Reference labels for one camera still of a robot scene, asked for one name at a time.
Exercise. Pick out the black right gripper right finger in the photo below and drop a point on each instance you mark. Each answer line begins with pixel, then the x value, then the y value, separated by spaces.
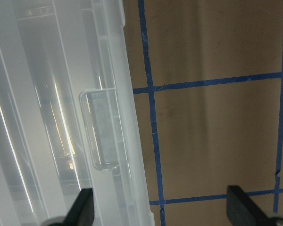
pixel 243 211

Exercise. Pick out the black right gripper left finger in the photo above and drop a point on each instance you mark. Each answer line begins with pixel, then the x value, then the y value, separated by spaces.
pixel 81 213

